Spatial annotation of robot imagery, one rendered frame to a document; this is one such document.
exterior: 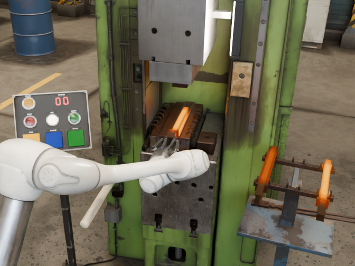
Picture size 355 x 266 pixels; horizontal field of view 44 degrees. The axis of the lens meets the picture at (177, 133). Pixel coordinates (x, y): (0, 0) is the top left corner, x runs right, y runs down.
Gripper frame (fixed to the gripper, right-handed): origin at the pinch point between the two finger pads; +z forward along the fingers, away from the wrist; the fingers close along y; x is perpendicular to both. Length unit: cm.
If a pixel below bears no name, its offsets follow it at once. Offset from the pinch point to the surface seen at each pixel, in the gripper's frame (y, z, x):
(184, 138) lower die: 4.9, 5.3, -2.6
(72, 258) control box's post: -56, -6, -85
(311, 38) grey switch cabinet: 102, 524, -92
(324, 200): 67, -35, 1
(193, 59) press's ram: 8.0, 5.8, 37.4
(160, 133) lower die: -7.3, 7.5, -2.8
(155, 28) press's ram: -10, 6, 50
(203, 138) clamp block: 13.8, 9.8, -3.8
